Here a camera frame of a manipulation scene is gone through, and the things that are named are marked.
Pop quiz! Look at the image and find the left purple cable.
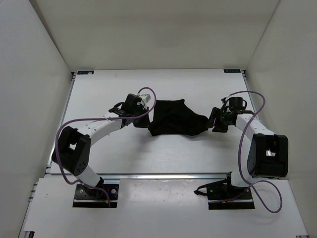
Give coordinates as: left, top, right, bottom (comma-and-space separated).
55, 87, 157, 204

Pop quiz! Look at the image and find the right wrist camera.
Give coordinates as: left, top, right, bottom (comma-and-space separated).
221, 97, 229, 110

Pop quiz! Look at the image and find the black skirt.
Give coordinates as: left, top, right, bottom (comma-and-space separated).
148, 99, 209, 136

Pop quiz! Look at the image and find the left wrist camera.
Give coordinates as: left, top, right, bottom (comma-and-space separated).
138, 94, 151, 105

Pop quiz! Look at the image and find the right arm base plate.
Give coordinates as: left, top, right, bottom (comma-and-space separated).
194, 178, 255, 210

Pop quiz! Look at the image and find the blue corner label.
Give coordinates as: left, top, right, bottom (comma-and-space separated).
77, 70, 94, 75
223, 69, 241, 73

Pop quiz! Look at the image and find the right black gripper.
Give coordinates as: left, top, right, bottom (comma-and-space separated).
204, 108, 233, 133

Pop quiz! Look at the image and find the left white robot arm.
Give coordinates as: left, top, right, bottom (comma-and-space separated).
52, 94, 151, 200

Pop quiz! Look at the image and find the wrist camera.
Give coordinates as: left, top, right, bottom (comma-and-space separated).
221, 97, 229, 110
138, 94, 151, 105

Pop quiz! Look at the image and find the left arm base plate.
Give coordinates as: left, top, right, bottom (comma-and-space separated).
72, 183, 119, 208

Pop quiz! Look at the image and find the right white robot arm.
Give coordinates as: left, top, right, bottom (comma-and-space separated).
207, 97, 289, 199

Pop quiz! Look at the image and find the purple cable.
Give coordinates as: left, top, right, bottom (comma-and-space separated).
208, 91, 284, 213
55, 87, 157, 204

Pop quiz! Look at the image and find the right blue corner label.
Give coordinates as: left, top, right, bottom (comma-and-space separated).
223, 69, 241, 73

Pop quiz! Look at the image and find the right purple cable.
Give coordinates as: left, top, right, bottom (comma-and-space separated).
208, 91, 284, 213

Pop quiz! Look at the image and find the left blue corner label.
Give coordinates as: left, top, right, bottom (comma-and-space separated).
77, 70, 94, 75

